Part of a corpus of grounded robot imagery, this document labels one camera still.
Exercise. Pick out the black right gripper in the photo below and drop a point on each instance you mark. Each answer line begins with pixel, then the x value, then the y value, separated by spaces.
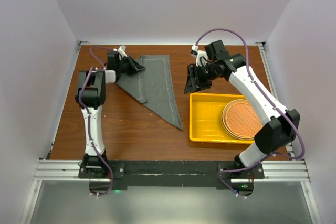
pixel 193 84

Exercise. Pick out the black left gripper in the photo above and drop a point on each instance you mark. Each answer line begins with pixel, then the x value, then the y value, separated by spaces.
pixel 134 66

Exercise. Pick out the grey cloth napkin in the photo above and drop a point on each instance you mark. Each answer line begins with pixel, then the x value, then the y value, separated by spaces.
pixel 153 88

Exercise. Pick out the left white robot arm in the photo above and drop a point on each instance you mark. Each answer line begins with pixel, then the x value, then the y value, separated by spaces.
pixel 91 96

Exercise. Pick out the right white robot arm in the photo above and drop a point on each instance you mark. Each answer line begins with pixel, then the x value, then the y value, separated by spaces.
pixel 279 125

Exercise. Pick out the yellow plastic tray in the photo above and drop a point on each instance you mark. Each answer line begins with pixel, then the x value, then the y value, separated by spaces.
pixel 206 118

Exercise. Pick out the round woven orange plate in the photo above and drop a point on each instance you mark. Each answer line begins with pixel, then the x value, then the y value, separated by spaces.
pixel 240 120

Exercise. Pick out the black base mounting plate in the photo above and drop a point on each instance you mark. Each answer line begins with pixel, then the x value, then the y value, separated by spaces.
pixel 218 174

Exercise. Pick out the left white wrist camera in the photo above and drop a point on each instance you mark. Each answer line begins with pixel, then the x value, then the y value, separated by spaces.
pixel 121 51

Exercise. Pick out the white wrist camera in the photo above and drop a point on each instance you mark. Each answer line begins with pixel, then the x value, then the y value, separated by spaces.
pixel 200 56
pixel 121 51

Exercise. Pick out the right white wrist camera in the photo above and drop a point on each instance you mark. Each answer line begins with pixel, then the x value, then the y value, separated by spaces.
pixel 200 56

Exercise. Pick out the aluminium frame rail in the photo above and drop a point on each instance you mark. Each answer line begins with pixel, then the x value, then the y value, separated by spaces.
pixel 274 171

